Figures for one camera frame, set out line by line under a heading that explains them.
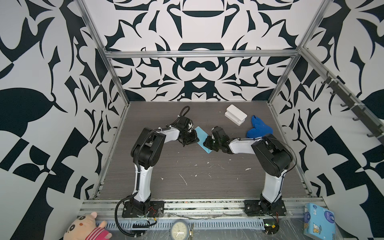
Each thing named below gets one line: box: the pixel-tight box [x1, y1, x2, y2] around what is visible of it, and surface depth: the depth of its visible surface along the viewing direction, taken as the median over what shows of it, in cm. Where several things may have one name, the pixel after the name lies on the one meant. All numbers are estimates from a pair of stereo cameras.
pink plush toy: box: [63, 212, 113, 240], surface depth 65 cm
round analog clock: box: [170, 220, 189, 240], surface depth 67 cm
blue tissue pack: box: [303, 202, 336, 240], surface depth 69 cm
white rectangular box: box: [224, 104, 248, 126], surface depth 108 cm
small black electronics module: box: [263, 219, 280, 235], surface depth 73 cm
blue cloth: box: [246, 115, 274, 138], surface depth 106 cm
